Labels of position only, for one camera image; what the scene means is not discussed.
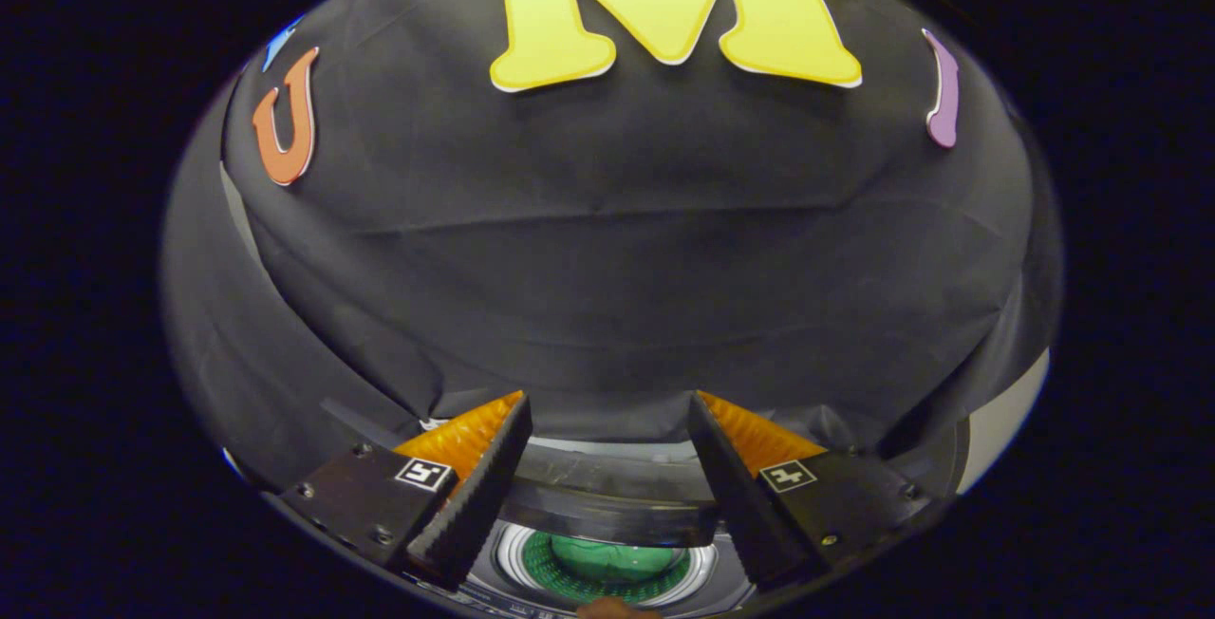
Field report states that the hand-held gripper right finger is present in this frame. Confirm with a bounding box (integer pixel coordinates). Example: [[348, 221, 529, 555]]
[[686, 389, 936, 593]]

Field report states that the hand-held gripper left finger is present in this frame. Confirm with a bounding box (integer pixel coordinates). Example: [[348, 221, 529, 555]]
[[280, 390, 534, 591]]

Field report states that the dark grey washing machine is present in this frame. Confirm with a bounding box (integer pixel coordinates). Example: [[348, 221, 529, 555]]
[[418, 415, 969, 619]]

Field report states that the green polo shirt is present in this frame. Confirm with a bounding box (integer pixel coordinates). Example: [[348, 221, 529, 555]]
[[522, 534, 692, 606]]

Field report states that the black backdrop cloth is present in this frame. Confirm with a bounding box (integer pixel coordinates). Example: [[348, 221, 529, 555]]
[[159, 0, 1064, 497]]

